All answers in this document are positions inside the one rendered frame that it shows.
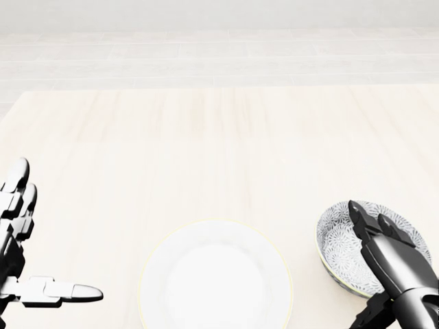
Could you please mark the grey floral patterned bowl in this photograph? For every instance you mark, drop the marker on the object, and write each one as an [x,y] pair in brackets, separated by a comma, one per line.
[339,246]

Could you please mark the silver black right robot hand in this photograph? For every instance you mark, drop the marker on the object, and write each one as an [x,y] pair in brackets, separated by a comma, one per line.
[394,260]

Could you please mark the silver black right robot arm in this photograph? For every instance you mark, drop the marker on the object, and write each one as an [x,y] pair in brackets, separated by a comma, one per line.
[422,312]

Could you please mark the white plate with pale rim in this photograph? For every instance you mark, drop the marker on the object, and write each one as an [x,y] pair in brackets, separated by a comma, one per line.
[216,281]

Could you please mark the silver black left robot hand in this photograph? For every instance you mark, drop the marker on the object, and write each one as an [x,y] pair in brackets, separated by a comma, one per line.
[15,219]

